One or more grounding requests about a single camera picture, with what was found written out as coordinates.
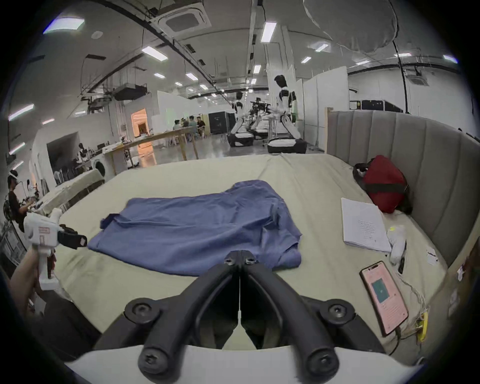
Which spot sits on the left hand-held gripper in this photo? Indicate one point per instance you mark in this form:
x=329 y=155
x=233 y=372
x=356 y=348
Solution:
x=39 y=232

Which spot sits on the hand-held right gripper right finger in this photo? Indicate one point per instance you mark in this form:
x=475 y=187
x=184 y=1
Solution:
x=273 y=296

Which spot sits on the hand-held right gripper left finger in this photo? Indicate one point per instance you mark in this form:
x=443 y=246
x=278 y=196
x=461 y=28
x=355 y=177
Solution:
x=210 y=292

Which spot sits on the person's left forearm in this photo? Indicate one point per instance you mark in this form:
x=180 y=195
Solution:
x=18 y=292

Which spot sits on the person's left hand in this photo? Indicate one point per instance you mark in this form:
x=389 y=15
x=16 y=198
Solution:
x=32 y=270

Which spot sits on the low bed with pale sheet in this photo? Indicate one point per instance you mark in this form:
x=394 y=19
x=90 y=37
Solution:
x=71 y=185

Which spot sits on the blue shirt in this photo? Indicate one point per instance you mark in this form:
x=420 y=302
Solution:
x=187 y=232

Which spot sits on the white washing machine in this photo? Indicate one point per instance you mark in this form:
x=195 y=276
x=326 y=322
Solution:
x=102 y=168

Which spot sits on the phone with pink screen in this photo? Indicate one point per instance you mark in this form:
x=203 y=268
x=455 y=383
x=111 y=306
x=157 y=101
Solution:
x=384 y=296

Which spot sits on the bed with beige sheet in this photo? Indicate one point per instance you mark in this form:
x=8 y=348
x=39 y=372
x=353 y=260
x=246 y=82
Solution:
x=318 y=195

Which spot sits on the white notebook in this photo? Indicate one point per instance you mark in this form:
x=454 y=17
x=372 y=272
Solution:
x=363 y=225

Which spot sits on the long wooden table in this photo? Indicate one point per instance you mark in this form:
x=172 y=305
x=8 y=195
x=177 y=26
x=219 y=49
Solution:
x=150 y=137

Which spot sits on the white hand controller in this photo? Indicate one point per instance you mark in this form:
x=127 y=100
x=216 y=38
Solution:
x=397 y=240

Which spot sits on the yellow plug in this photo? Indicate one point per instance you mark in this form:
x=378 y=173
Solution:
x=423 y=326

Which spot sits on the group of people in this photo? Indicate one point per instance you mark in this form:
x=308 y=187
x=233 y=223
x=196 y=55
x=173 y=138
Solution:
x=189 y=123

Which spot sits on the small white card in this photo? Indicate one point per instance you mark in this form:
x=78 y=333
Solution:
x=432 y=257

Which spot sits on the small white humanoid robot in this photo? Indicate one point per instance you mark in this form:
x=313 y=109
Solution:
x=239 y=129

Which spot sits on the black cabinet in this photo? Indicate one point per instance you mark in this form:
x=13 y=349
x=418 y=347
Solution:
x=218 y=122

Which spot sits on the tall white humanoid robot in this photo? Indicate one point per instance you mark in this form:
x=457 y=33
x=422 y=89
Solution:
x=285 y=97

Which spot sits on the grey padded headboard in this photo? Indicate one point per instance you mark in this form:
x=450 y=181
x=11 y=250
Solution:
x=431 y=157

